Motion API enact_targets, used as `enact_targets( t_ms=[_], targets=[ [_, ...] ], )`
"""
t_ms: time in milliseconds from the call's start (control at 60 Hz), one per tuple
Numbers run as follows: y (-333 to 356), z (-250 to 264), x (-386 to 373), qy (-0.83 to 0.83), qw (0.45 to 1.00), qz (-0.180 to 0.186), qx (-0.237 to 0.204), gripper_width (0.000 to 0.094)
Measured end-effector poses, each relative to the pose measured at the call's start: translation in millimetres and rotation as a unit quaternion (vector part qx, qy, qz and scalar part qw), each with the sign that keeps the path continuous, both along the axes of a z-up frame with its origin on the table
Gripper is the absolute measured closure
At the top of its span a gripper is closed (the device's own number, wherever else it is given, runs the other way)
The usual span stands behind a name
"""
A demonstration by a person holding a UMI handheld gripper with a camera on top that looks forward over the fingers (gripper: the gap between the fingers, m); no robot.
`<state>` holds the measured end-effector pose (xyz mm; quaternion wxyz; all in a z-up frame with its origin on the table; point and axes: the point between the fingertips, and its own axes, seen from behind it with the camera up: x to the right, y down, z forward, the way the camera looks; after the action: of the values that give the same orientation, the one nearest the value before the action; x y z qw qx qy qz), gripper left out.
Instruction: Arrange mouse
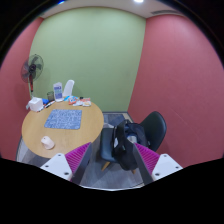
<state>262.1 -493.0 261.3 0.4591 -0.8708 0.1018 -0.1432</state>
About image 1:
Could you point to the black standing fan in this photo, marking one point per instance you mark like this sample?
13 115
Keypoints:
32 69

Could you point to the round wooden table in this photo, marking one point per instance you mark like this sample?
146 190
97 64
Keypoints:
65 140

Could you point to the dark cup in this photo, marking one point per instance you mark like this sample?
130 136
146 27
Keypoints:
50 96

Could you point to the black shell chair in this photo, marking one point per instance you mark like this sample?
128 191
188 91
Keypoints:
155 129

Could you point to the orange white snack packets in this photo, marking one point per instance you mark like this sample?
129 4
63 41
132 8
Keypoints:
78 101

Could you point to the white blue labelled container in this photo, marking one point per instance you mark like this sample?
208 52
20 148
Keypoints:
57 88

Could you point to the white tissue box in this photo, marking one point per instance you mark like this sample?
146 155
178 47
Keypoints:
35 104

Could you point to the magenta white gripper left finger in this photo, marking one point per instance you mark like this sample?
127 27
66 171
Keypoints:
70 166

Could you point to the blue patterned mouse pad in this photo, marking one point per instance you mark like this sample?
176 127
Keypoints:
64 119

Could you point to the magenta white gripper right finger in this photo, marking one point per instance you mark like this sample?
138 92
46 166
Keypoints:
153 166

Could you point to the black backpack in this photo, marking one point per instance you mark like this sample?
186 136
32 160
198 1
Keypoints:
124 136

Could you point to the black marker pen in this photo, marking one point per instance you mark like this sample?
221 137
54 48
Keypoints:
49 104

